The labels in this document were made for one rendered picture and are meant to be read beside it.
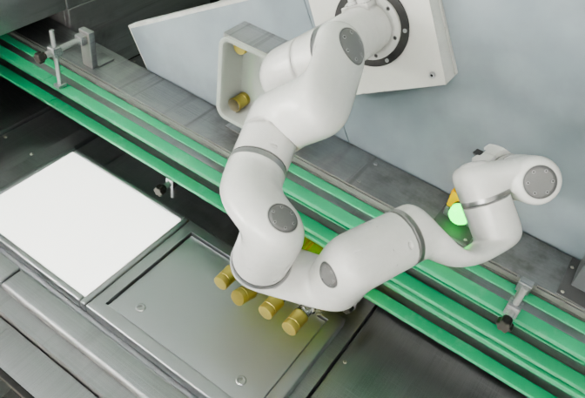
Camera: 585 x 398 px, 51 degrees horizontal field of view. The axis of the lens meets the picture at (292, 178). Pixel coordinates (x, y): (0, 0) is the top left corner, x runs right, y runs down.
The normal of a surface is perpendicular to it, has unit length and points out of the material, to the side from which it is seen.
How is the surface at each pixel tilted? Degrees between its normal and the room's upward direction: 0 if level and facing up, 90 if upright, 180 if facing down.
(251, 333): 90
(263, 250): 18
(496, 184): 59
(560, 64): 0
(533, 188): 43
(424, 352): 89
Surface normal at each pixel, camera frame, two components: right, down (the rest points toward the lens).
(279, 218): 0.42, -0.52
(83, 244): 0.11, -0.74
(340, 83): 0.73, -0.18
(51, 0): 0.82, 0.45
